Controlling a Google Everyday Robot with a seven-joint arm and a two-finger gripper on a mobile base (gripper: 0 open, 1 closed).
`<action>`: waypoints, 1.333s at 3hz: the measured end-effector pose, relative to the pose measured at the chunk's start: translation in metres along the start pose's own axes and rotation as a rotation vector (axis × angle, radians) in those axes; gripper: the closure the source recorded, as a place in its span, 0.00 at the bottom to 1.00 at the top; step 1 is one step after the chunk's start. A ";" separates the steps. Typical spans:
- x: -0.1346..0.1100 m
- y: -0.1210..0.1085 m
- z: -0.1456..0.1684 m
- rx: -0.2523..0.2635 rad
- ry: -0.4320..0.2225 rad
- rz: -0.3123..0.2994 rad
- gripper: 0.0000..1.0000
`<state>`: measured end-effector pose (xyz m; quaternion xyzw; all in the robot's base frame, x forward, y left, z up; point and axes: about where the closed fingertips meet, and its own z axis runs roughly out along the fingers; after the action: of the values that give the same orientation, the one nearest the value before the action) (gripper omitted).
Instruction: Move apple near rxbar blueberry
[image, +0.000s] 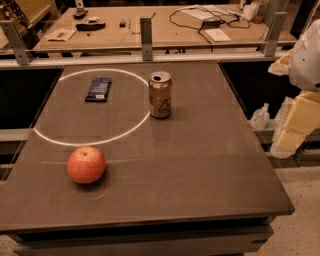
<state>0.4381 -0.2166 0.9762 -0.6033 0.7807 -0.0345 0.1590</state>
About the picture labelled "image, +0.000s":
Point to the metal guard rail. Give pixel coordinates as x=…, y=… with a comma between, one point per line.
x=21, y=49

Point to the blue rxbar blueberry wrapper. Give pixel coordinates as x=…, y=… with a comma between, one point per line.
x=99, y=90

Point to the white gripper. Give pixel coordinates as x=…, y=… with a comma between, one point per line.
x=307, y=63

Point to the black tool on table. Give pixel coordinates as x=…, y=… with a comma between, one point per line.
x=90, y=26

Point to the gold soda can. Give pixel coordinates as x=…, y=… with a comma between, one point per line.
x=160, y=94

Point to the white card left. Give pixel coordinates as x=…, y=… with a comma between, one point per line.
x=60, y=35

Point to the small black block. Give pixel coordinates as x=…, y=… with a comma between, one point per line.
x=122, y=24

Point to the wooden background table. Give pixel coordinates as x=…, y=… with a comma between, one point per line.
x=171, y=28

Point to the white paper sheet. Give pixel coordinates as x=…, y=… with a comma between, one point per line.
x=203, y=12

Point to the white envelope right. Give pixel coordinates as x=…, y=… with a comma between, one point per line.
x=217, y=35

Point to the black device top left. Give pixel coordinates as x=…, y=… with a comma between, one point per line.
x=80, y=14

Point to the red apple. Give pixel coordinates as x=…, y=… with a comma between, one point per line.
x=86, y=165

